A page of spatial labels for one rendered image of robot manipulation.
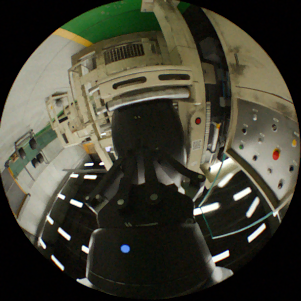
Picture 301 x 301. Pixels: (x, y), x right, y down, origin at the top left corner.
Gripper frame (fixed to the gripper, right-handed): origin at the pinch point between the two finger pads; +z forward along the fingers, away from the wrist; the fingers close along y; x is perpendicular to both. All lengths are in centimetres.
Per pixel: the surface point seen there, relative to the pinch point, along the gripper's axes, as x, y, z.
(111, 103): 13.6, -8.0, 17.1
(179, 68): 22.4, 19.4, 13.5
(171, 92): 13.2, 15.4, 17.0
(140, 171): -12.1, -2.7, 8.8
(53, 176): -274, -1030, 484
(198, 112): 2.9, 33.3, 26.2
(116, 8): 104, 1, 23
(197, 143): -17.3, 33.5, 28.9
